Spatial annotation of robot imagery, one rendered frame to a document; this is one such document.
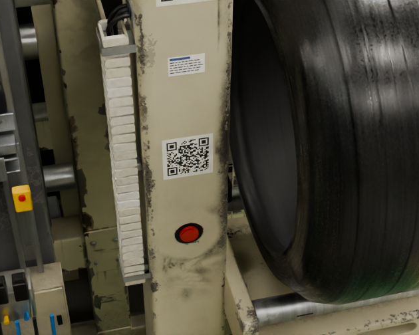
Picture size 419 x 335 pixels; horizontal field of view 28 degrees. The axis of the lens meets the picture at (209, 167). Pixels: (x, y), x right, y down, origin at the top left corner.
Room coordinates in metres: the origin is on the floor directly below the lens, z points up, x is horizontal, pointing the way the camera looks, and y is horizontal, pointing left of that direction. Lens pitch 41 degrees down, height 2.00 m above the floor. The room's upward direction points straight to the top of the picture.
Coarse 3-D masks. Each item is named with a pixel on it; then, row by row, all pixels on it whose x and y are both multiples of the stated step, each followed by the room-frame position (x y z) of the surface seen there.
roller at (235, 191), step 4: (232, 188) 1.19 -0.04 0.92; (236, 188) 1.19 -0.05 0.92; (232, 192) 1.17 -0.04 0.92; (236, 192) 1.17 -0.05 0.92; (232, 196) 1.17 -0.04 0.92; (236, 196) 1.17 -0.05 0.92; (232, 200) 1.16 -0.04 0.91; (236, 200) 1.16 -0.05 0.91; (240, 200) 1.16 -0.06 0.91; (228, 204) 1.16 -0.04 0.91; (232, 204) 1.16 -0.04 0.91; (236, 204) 1.16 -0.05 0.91; (240, 204) 1.16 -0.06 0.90; (228, 208) 1.15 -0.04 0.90; (232, 208) 1.16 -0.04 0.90; (236, 208) 1.16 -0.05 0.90; (240, 208) 1.16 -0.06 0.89
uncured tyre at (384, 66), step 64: (256, 0) 1.06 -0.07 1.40; (320, 0) 0.95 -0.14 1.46; (384, 0) 0.95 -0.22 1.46; (256, 64) 1.32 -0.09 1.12; (320, 64) 0.89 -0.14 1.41; (384, 64) 0.88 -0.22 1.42; (256, 128) 1.26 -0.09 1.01; (320, 128) 0.84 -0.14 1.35; (384, 128) 0.82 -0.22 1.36; (256, 192) 1.10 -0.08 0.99; (320, 192) 0.80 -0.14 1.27; (384, 192) 0.79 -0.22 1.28; (320, 256) 0.79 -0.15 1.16; (384, 256) 0.77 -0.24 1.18
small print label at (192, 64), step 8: (176, 56) 0.92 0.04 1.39; (184, 56) 0.93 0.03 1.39; (192, 56) 0.93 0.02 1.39; (200, 56) 0.93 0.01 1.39; (168, 64) 0.92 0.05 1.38; (176, 64) 0.92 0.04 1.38; (184, 64) 0.93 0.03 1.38; (192, 64) 0.93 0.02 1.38; (200, 64) 0.93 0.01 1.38; (168, 72) 0.92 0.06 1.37; (176, 72) 0.92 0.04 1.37; (184, 72) 0.93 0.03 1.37; (192, 72) 0.93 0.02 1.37
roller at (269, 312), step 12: (252, 300) 0.91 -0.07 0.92; (264, 300) 0.91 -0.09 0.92; (276, 300) 0.91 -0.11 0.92; (288, 300) 0.91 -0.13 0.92; (300, 300) 0.91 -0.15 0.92; (372, 300) 0.93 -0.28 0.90; (384, 300) 0.93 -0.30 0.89; (264, 312) 0.89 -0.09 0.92; (276, 312) 0.89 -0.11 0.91; (288, 312) 0.89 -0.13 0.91; (300, 312) 0.90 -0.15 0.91; (312, 312) 0.90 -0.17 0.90; (324, 312) 0.91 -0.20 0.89; (264, 324) 0.88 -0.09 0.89
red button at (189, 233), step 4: (184, 228) 0.93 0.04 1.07; (188, 228) 0.92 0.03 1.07; (192, 228) 0.93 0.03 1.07; (196, 228) 0.93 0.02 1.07; (180, 232) 0.92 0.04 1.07; (184, 232) 0.92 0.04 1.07; (188, 232) 0.92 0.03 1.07; (192, 232) 0.92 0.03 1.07; (196, 232) 0.93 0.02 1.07; (180, 236) 0.92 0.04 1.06; (184, 236) 0.92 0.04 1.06; (188, 236) 0.92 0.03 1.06; (192, 236) 0.92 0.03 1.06; (196, 236) 0.93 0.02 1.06; (184, 240) 0.92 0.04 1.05; (188, 240) 0.92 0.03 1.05; (192, 240) 0.92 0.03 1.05
